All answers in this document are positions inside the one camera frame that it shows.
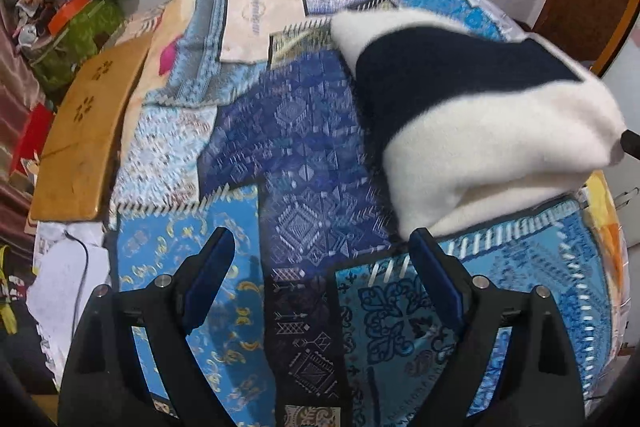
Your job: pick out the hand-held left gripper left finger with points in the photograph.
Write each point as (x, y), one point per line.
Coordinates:
(207, 274)

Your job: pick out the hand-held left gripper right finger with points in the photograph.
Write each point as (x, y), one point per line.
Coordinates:
(440, 274)

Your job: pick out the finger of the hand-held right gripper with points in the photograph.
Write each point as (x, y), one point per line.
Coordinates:
(630, 143)

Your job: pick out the white and black fleece sweater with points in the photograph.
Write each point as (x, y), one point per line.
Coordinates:
(480, 132)

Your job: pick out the orange yellow cloth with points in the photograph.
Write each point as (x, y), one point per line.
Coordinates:
(607, 217)

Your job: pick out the white paper pile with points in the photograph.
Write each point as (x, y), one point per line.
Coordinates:
(60, 287)

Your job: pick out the blue patchwork blanket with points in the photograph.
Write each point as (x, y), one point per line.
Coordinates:
(300, 157)

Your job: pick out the wooden board with flower cutouts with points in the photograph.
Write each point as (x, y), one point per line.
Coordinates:
(82, 147)

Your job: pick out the red box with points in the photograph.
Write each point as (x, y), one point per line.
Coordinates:
(32, 137)

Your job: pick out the green patterned cloth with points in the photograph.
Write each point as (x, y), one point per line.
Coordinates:
(80, 47)

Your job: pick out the orange box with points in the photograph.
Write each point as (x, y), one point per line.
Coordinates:
(67, 14)

